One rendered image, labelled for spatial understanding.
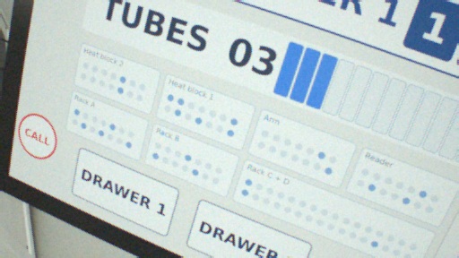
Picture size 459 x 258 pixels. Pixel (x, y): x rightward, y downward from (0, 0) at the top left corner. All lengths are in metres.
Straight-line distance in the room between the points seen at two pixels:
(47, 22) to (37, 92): 0.06
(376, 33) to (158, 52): 0.15
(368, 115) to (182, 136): 0.14
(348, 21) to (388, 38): 0.03
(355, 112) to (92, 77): 0.20
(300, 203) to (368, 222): 0.05
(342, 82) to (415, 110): 0.05
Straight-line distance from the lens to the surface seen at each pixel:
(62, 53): 0.41
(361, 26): 0.33
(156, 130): 0.38
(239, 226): 0.38
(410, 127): 0.34
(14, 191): 0.48
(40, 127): 0.43
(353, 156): 0.35
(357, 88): 0.33
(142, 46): 0.37
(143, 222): 0.41
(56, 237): 1.52
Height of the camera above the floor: 1.37
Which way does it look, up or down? 58 degrees down
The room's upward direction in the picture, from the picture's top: 3 degrees clockwise
